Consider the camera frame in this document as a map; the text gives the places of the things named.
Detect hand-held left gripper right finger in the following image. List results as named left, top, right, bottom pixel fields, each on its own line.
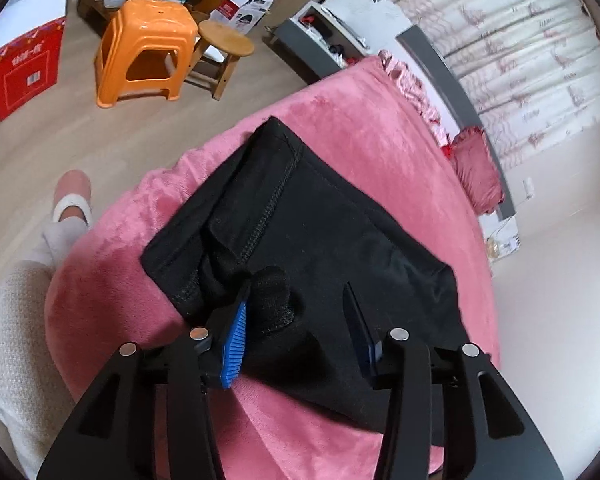
left=342, top=282, right=566, bottom=480

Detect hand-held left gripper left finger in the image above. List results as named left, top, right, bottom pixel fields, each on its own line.
left=36, top=280, right=253, bottom=480

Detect black pants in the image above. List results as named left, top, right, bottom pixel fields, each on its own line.
left=140, top=116, right=473, bottom=448

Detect red ruffled pillow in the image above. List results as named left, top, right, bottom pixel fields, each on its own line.
left=450, top=127, right=506, bottom=213

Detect pink plush blanket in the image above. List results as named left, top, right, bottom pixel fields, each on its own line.
left=44, top=55, right=501, bottom=480

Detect person's white knit trousers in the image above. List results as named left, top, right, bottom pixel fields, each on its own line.
left=0, top=217, right=88, bottom=480

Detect pink and white slipper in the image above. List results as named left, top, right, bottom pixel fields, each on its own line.
left=52, top=170, right=93, bottom=226

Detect pink floral cloth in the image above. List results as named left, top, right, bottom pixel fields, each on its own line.
left=377, top=50, right=453, bottom=143

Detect grey bed headboard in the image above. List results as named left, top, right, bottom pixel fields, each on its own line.
left=395, top=25, right=518, bottom=221

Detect grey and white nightstand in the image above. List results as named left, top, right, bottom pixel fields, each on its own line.
left=272, top=0, right=376, bottom=86

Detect round wooden stool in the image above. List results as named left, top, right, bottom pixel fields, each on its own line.
left=184, top=20, right=256, bottom=102

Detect white flower print panel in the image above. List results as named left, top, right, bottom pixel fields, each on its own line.
left=325, top=0, right=416, bottom=51

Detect white patterned curtain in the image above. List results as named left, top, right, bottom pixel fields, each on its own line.
left=395, top=0, right=600, bottom=171

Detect white appliance carton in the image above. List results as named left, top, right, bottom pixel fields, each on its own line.
left=210, top=0, right=276, bottom=36

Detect orange plastic stool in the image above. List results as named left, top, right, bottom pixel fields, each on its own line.
left=94, top=0, right=200, bottom=108

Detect red cardboard box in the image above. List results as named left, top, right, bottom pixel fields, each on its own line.
left=0, top=0, right=68, bottom=123

